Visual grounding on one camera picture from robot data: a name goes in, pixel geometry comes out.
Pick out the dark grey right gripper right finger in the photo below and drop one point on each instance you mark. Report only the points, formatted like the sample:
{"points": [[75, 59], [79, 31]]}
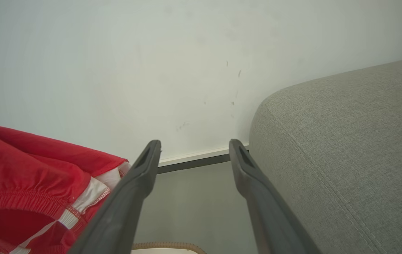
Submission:
{"points": [[268, 211]]}

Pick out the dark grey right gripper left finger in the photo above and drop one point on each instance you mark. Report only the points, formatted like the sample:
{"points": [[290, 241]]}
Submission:
{"points": [[123, 211]]}

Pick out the red shorts with white stripes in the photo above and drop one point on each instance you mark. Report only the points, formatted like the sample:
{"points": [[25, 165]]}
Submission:
{"points": [[24, 176]]}

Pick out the wicker laundry basket white liner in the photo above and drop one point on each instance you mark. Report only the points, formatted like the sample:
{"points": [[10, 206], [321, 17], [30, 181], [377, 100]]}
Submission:
{"points": [[172, 247]]}

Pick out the white and black baseboard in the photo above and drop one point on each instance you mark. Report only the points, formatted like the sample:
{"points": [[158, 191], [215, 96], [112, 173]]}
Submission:
{"points": [[194, 160]]}

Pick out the grey fabric pouf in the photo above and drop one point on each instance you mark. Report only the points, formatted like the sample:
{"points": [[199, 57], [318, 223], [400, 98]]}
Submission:
{"points": [[356, 158]]}

